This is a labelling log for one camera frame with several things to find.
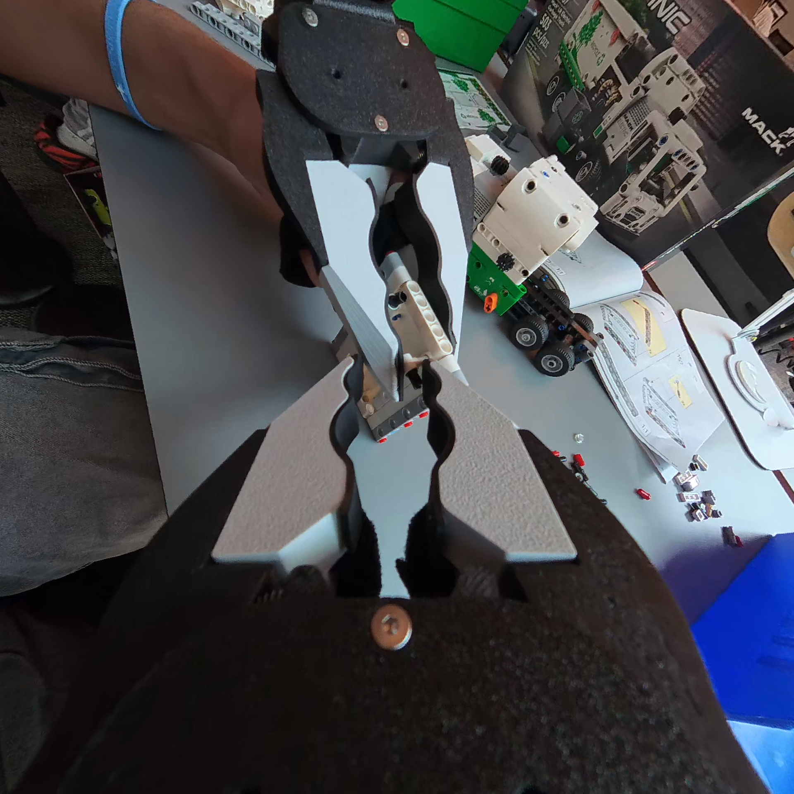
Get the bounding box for green box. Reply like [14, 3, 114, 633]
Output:
[392, 0, 528, 74]

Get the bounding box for green white sticker sheet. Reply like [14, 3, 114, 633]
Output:
[437, 69, 516, 131]

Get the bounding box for blue wristband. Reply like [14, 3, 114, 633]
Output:
[104, 0, 164, 132]

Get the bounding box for pile of small lego pins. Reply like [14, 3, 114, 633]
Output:
[551, 450, 607, 505]

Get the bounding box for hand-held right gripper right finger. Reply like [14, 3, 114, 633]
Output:
[427, 361, 578, 562]

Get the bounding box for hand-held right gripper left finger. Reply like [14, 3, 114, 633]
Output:
[212, 356, 367, 579]

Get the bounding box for blue plastic bin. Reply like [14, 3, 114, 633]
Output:
[658, 532, 794, 794]

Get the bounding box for person's grey trousers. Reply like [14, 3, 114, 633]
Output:
[0, 328, 170, 598]

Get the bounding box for pile of small grey tiles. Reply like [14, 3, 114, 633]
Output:
[673, 454, 725, 522]

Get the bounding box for black lego set box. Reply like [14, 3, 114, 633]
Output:
[502, 0, 794, 268]

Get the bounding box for loose white lego beams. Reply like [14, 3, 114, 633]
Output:
[189, 0, 277, 50]

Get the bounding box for white green lego truck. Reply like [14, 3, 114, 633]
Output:
[465, 133, 605, 377]

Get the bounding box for red black white shoe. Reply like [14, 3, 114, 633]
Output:
[34, 99, 100, 176]

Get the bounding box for person's left forearm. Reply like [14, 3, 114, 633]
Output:
[0, 0, 146, 125]

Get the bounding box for black card green print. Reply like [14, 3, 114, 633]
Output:
[64, 166, 120, 258]

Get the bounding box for white grey lego panel assembly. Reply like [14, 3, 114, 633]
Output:
[356, 248, 461, 444]

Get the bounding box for lego instruction booklet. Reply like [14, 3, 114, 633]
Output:
[546, 230, 727, 485]

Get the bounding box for person's left hand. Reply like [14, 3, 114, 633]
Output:
[133, 0, 285, 218]

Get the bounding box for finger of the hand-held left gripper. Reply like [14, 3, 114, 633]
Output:
[404, 163, 476, 383]
[306, 160, 405, 403]

